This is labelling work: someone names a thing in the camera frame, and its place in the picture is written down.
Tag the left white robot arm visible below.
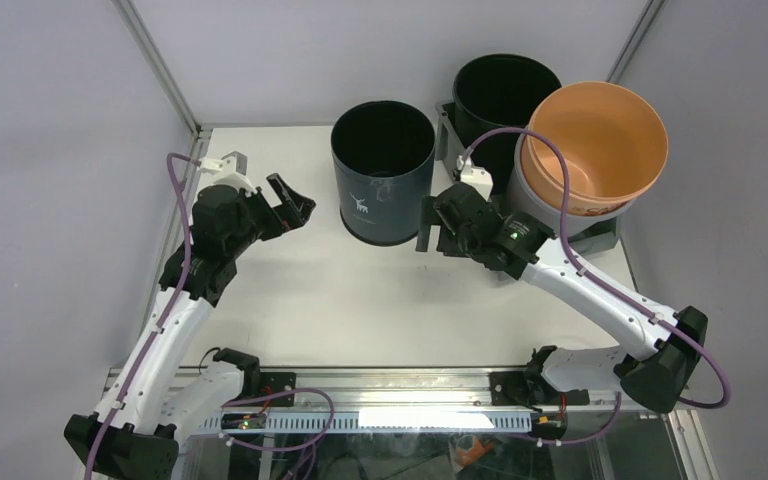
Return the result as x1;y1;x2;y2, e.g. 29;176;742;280
64;174;316;479

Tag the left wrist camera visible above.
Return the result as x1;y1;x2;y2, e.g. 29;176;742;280
198;151;256;194

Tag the small green circuit board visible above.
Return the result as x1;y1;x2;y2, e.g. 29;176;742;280
221;414;268;430

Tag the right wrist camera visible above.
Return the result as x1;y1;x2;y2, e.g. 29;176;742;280
455;155;494;200

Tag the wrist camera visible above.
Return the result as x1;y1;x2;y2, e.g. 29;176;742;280
455;155;494;200
198;151;256;194

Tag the white slotted cable duct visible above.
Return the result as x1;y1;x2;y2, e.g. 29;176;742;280
195;407;531;435

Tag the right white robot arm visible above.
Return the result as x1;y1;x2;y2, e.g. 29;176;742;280
416;183;707;413

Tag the orange plastic bucket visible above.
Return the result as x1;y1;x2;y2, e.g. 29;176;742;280
529;81;669;217

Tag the grey plastic bucket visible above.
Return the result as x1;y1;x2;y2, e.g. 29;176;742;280
505;135;635;242

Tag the grey storage crate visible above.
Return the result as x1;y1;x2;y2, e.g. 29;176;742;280
435;101;631;255

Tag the aluminium frame rail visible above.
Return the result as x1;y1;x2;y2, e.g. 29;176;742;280
102;367;697;413

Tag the orange object under table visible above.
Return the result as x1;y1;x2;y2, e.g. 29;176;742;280
449;435;494;471

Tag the dark blue cylindrical container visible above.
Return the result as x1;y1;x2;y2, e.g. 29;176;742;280
330;100;436;247

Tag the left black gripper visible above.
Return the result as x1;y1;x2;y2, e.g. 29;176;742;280
225;173;314;257

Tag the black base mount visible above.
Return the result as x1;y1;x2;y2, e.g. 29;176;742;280
212;348;297;401
488;345;590;412

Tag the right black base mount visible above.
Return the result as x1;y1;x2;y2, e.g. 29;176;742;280
488;345;590;412

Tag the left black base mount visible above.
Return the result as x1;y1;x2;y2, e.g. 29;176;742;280
212;348;297;401

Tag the black cylindrical bin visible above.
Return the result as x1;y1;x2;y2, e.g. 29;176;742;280
452;53;562;195

